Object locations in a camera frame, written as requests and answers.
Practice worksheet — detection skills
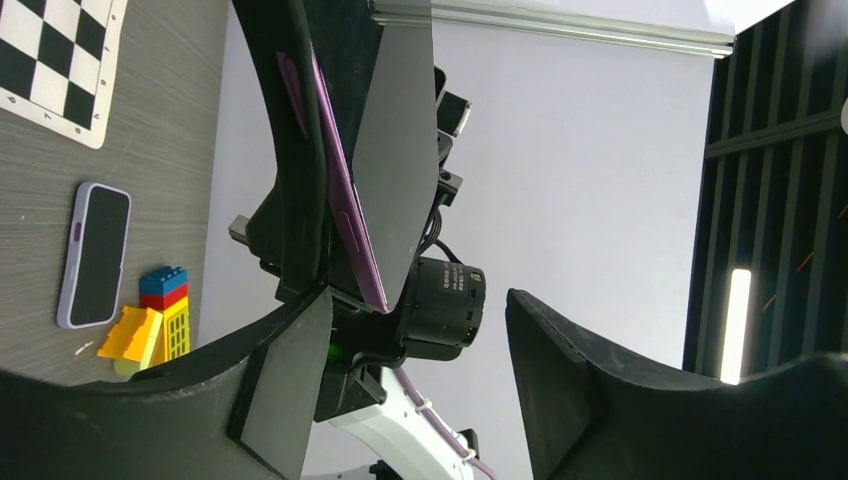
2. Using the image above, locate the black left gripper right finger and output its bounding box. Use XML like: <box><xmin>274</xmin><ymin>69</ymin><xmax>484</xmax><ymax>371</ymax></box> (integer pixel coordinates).
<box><xmin>505</xmin><ymin>289</ymin><xmax>847</xmax><ymax>479</ymax></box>

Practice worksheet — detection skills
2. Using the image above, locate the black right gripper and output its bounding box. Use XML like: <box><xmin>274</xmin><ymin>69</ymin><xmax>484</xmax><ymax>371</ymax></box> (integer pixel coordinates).
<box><xmin>233</xmin><ymin>1</ymin><xmax>485</xmax><ymax>361</ymax></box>

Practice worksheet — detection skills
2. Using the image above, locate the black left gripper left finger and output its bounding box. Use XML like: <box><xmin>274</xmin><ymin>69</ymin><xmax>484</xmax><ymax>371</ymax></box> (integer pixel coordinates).
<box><xmin>1</xmin><ymin>289</ymin><xmax>332</xmax><ymax>479</ymax></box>

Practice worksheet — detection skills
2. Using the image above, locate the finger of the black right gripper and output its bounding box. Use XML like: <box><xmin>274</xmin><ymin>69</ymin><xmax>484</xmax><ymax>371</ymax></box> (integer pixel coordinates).
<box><xmin>304</xmin><ymin>1</ymin><xmax>383</xmax><ymax>206</ymax></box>

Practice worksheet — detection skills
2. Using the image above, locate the phone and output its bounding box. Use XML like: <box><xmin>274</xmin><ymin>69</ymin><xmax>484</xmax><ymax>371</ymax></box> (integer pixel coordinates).
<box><xmin>276</xmin><ymin>0</ymin><xmax>441</xmax><ymax>315</ymax></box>
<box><xmin>56</xmin><ymin>181</ymin><xmax>132</xmax><ymax>329</ymax></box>

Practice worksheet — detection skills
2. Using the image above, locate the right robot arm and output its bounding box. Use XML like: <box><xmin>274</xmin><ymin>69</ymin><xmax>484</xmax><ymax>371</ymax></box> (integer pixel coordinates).
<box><xmin>229</xmin><ymin>1</ymin><xmax>486</xmax><ymax>479</ymax></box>

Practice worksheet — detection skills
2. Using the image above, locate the phone in lilac case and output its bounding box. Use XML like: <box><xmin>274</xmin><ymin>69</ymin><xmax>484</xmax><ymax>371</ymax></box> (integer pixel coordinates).
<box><xmin>56</xmin><ymin>181</ymin><xmax>132</xmax><ymax>329</ymax></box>

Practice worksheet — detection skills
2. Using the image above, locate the yellow window toy block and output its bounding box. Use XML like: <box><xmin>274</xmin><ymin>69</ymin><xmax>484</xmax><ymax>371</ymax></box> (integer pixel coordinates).
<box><xmin>151</xmin><ymin>297</ymin><xmax>191</xmax><ymax>366</ymax></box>

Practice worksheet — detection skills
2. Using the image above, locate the red blue toy block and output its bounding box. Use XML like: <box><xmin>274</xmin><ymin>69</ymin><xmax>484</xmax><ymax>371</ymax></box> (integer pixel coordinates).
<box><xmin>138</xmin><ymin>266</ymin><xmax>188</xmax><ymax>311</ymax></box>

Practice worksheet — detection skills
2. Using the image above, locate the black white chessboard mat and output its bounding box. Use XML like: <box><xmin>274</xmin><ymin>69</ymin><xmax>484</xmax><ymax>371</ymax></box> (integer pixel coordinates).
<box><xmin>1</xmin><ymin>0</ymin><xmax>128</xmax><ymax>149</ymax></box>

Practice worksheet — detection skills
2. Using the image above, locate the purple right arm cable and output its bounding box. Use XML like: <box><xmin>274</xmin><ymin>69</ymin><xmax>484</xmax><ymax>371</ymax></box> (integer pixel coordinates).
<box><xmin>394</xmin><ymin>367</ymin><xmax>498</xmax><ymax>480</ymax></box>

